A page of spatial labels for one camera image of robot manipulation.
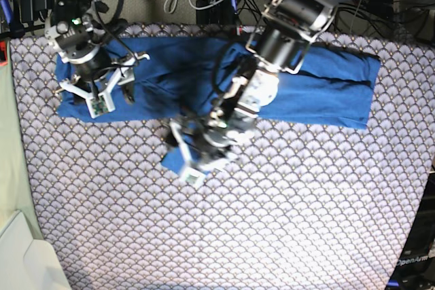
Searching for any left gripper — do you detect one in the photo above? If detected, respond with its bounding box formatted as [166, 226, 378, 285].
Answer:
[165, 123, 241, 164]

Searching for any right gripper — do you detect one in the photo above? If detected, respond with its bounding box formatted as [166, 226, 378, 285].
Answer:
[56, 43, 135, 104]

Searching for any blue long-sleeve T-shirt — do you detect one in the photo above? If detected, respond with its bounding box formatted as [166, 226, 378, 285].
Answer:
[54, 35, 381, 177]

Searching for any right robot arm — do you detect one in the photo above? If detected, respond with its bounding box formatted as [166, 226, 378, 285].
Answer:
[45, 0, 147, 116]

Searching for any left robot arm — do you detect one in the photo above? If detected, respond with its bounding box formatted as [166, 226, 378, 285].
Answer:
[170, 0, 348, 170]

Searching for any fan-patterned table cloth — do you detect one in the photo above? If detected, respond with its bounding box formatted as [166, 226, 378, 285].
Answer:
[10, 33, 434, 289]

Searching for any white plastic bin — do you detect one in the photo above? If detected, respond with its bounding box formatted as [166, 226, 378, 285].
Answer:
[1, 211, 71, 289]

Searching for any black OpenArm case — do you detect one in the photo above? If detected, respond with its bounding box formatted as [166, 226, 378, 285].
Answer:
[385, 172, 434, 289]

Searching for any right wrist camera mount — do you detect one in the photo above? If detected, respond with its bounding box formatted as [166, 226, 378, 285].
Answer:
[60, 52, 150, 119]

